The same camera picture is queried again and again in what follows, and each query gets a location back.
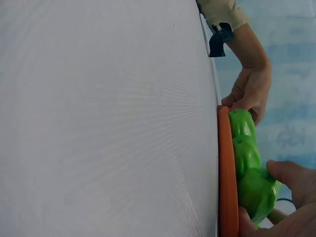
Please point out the person's right hand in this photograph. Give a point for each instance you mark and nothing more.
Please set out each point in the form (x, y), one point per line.
(303, 212)

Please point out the person's left hand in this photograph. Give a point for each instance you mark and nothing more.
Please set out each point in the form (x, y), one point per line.
(254, 81)

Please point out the person's left fingers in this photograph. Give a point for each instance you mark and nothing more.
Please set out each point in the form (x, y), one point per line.
(238, 96)

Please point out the orange plastic plate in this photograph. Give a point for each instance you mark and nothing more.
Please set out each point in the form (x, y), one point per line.
(227, 160)

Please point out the green plastic toy vegetable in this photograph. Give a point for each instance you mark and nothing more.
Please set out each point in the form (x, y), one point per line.
(249, 160)

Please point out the person's left forearm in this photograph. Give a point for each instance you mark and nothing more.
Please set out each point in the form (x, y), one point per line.
(222, 12)

